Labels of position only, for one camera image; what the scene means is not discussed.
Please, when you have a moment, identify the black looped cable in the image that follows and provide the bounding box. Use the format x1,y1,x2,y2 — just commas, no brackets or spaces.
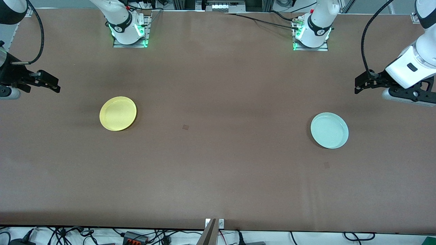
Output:
343,232,376,242

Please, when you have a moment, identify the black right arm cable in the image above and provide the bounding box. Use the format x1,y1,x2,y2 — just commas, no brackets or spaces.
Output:
12,0,45,65

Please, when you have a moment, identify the black orange power strip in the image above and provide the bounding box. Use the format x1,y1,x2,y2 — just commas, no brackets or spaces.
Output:
123,231,149,244

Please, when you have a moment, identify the pale green plate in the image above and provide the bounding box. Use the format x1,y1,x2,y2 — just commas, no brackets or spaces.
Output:
310,112,349,149

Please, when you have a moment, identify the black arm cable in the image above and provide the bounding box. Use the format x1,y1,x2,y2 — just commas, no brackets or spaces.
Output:
12,0,45,65
361,0,395,77

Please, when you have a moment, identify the grey camera support beam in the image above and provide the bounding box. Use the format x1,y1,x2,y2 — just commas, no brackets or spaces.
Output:
197,218,218,245

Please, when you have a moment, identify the grey metal frame device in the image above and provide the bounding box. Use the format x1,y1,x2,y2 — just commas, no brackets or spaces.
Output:
196,0,246,14

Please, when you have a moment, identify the black cable on table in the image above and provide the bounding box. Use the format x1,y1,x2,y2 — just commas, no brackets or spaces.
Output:
224,13,302,31

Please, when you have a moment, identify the yellow plate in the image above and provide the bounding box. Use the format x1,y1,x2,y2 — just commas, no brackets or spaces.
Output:
99,96,137,132

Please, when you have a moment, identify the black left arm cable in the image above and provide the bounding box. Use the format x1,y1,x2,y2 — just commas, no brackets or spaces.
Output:
361,0,395,77

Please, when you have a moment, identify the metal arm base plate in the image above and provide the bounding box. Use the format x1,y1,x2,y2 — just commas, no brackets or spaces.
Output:
113,13,152,48
292,16,329,52

